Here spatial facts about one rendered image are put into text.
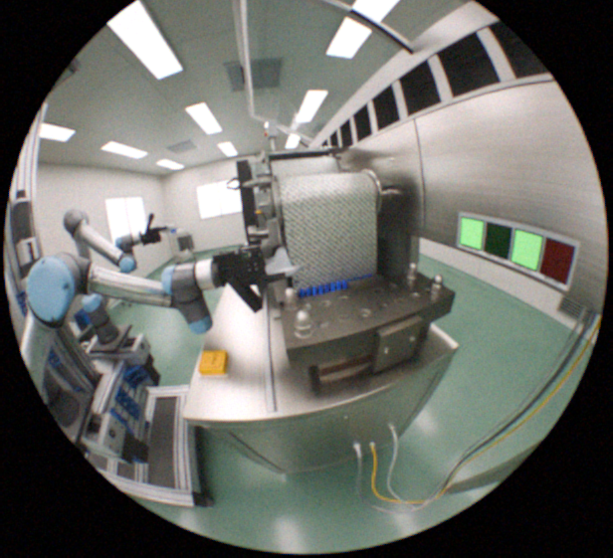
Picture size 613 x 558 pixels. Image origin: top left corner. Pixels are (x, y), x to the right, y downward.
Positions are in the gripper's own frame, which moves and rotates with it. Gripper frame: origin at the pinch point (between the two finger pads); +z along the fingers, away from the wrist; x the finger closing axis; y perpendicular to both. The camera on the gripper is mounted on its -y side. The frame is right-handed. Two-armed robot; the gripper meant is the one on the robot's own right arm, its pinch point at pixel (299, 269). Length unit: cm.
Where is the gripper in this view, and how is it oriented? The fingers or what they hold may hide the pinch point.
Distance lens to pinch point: 46.8
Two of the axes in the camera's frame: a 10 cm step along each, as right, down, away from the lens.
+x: -2.0, -2.6, 9.4
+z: 9.7, -1.6, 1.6
